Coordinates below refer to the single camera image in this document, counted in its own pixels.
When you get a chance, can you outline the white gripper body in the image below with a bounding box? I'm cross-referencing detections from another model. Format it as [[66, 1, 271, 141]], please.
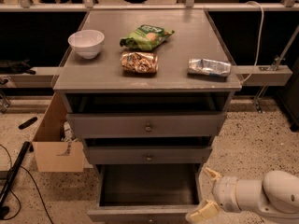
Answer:
[[212, 176, 241, 213]]

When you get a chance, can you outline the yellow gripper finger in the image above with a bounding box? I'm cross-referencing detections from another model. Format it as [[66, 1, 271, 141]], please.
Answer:
[[185, 200, 221, 223], [204, 167, 222, 182]]

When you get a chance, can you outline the grey bottom drawer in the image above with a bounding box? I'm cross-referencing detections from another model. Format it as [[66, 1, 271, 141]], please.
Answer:
[[87, 164, 201, 224]]

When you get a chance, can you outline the grey drawer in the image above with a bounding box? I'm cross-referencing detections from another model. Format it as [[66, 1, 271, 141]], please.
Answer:
[[84, 137, 212, 164], [66, 112, 226, 139], [87, 164, 201, 224]]

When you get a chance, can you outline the grey wooden drawer cabinet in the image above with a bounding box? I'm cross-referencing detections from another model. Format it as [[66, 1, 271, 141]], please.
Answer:
[[50, 8, 243, 173]]

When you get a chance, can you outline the grey middle drawer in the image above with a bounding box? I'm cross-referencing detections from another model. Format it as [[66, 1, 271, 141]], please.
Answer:
[[84, 137, 212, 164]]

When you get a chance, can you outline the grey top drawer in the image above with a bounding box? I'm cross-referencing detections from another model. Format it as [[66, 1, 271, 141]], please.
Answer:
[[66, 112, 226, 139]]

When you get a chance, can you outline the silver blue snack bag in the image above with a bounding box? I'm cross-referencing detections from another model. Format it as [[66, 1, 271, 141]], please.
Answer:
[[187, 59, 232, 77]]

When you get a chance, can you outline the brown snack bag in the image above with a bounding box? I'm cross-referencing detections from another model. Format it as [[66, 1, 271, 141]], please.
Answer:
[[121, 51, 158, 74]]

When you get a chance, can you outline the green snack bag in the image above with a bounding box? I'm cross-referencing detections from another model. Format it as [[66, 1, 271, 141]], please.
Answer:
[[120, 24, 174, 51]]

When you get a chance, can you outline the cardboard box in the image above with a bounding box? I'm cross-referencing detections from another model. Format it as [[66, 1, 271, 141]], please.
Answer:
[[32, 94, 85, 172]]

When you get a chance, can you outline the white bowl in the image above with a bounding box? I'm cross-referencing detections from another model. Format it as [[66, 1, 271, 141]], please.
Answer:
[[68, 30, 105, 59]]

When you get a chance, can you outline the small black object on floor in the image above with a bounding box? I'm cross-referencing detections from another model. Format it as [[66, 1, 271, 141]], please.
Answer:
[[18, 117, 37, 130]]

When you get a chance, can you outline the black pole on floor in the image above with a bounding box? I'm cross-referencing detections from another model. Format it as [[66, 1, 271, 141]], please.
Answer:
[[0, 141, 30, 220]]

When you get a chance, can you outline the metal railing frame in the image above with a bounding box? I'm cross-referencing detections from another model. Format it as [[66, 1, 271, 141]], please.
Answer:
[[1, 4, 292, 95]]

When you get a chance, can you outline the white cable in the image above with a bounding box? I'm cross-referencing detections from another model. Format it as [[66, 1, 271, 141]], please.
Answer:
[[241, 0, 265, 85]]

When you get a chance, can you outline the black floor cable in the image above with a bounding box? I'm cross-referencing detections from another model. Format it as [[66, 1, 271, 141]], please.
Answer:
[[0, 144, 54, 224]]

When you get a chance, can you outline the black cloth on rail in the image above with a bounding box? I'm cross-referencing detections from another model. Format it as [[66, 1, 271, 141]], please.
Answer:
[[0, 60, 36, 75]]

